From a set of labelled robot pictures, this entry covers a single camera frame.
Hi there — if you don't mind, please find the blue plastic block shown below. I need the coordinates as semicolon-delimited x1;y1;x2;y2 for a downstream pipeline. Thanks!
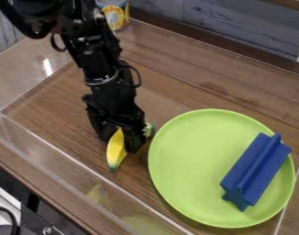
219;133;292;211

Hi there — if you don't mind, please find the green round plate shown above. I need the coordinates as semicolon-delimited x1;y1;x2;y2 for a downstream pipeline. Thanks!
149;108;296;229

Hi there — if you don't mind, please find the yellow blue tin can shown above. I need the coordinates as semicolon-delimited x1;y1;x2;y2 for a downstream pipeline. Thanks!
97;0;130;31

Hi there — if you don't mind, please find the black cable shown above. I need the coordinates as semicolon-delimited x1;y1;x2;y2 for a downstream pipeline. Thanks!
0;205;22;235

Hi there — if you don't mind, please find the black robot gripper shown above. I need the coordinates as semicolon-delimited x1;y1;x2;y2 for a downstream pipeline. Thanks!
82;82;149;155

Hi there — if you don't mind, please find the clear acrylic enclosure wall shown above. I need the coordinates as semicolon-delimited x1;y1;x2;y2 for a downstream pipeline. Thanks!
0;10;299;235

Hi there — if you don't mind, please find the yellow toy banana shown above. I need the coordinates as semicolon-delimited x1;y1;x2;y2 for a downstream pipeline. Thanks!
107;128;127;172

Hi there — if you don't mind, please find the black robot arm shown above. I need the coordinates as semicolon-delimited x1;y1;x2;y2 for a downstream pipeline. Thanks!
0;0;146;152

